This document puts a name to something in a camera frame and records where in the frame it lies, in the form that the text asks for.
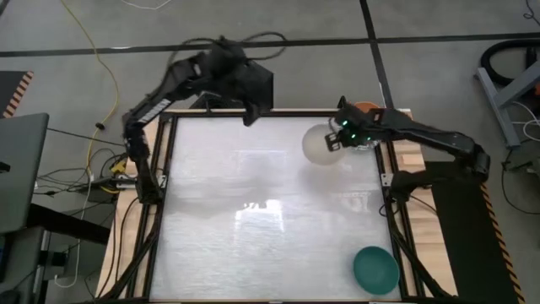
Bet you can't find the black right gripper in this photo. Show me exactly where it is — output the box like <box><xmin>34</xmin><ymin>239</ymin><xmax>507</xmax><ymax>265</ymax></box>
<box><xmin>325</xmin><ymin>105</ymin><xmax>381</xmax><ymax>152</ymax></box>

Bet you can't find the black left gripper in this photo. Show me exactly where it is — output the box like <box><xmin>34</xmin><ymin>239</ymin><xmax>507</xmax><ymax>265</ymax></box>
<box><xmin>229</xmin><ymin>75</ymin><xmax>265</xmax><ymax>128</ymax></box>

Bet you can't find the cream white bowl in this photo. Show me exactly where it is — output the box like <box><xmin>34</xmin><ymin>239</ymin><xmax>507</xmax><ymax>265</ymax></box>
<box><xmin>301</xmin><ymin>123</ymin><xmax>348</xmax><ymax>166</ymax></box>

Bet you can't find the blue patterned paper bowl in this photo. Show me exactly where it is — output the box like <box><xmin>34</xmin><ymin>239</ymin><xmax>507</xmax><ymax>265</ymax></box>
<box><xmin>352</xmin><ymin>141</ymin><xmax>383</xmax><ymax>152</ymax></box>

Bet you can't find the orange bowl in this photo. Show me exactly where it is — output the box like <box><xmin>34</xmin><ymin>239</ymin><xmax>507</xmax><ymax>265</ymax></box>
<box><xmin>353</xmin><ymin>100</ymin><xmax>383</xmax><ymax>116</ymax></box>

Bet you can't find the teal green bowl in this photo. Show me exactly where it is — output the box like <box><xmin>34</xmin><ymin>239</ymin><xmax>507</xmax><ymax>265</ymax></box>
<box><xmin>353</xmin><ymin>246</ymin><xmax>401</xmax><ymax>296</ymax></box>

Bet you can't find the black perforated metal case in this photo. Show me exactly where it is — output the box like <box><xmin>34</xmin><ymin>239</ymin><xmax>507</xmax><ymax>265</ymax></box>
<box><xmin>189</xmin><ymin>58</ymin><xmax>274</xmax><ymax>111</ymax></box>

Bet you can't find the grey metal stand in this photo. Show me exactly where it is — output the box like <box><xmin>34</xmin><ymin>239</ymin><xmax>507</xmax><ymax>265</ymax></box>
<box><xmin>475</xmin><ymin>58</ymin><xmax>540</xmax><ymax>149</ymax></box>

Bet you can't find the black power brick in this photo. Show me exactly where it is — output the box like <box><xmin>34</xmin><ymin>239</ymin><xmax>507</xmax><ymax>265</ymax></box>
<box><xmin>86</xmin><ymin>175</ymin><xmax>122</xmax><ymax>204</ymax></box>

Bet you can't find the black hazard-striped floor mat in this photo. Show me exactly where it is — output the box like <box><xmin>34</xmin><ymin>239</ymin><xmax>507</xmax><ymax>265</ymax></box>
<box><xmin>0</xmin><ymin>70</ymin><xmax>35</xmax><ymax>119</ymax></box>
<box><xmin>432</xmin><ymin>192</ymin><xmax>527</xmax><ymax>304</ymax></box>

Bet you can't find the black equipment stand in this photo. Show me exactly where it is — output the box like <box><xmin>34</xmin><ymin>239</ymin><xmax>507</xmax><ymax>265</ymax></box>
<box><xmin>0</xmin><ymin>202</ymin><xmax>111</xmax><ymax>304</ymax></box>

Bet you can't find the grey laptop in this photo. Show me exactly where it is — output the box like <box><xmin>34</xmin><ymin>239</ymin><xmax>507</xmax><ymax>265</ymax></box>
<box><xmin>0</xmin><ymin>112</ymin><xmax>51</xmax><ymax>236</ymax></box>

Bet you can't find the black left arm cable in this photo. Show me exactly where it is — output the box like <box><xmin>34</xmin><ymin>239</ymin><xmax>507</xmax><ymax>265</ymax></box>
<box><xmin>166</xmin><ymin>31</ymin><xmax>288</xmax><ymax>64</ymax></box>

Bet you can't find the yellow extension cable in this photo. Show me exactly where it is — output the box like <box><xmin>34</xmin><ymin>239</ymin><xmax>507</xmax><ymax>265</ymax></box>
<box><xmin>60</xmin><ymin>0</ymin><xmax>121</xmax><ymax>195</ymax></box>

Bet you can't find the white floor cable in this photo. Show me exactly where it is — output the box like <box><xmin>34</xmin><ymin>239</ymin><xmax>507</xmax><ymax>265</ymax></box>
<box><xmin>120</xmin><ymin>0</ymin><xmax>174</xmax><ymax>11</ymax></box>

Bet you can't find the black floor cable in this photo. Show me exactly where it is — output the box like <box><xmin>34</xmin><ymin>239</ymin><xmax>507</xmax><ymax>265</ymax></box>
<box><xmin>46</xmin><ymin>122</ymin><xmax>131</xmax><ymax>149</ymax></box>

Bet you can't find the thick black hose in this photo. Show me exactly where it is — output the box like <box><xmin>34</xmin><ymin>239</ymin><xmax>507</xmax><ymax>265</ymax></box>
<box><xmin>480</xmin><ymin>38</ymin><xmax>540</xmax><ymax>88</ymax></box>

